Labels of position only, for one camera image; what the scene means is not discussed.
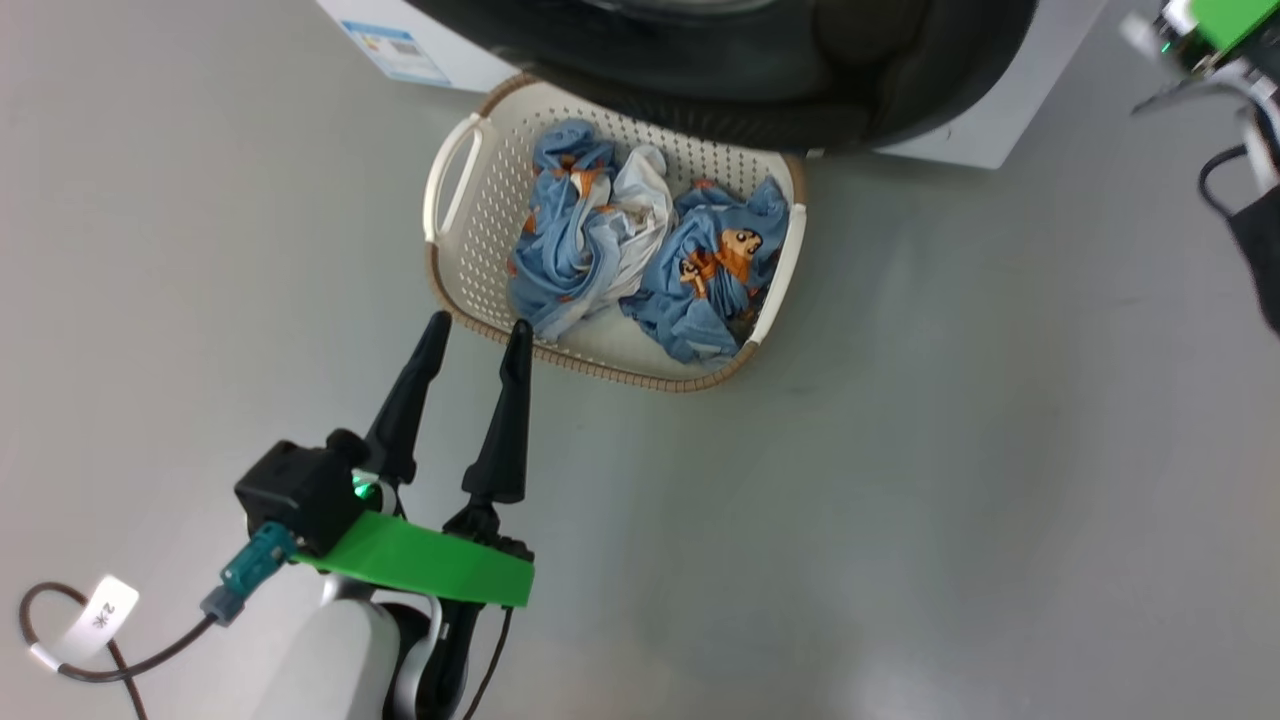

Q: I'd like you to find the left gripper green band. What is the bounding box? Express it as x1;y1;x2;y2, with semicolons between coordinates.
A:
295;311;535;608

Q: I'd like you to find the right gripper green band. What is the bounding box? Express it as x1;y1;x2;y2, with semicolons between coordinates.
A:
1120;0;1280;91

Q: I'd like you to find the blue and white garment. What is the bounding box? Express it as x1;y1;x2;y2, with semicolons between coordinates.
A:
508;120;676;343

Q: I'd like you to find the blue cartoon print garment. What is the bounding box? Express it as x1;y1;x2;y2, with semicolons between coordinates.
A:
620;178;791;366

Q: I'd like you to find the black round washing machine door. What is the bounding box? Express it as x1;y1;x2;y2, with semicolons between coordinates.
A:
405;0;1041;156

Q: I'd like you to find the cream perforated laundry basket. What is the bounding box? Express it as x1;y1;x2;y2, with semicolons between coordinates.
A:
422;72;809;393

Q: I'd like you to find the white washing machine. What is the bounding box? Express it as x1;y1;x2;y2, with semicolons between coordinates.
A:
318;0;1106;169

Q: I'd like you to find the blue energy label sticker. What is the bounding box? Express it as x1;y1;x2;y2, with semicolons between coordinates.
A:
340;18;453;87

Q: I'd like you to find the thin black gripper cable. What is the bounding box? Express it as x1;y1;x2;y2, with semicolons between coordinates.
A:
465;605;516;720

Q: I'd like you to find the white cable tag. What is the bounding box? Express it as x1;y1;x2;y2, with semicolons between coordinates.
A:
30;575;141;673

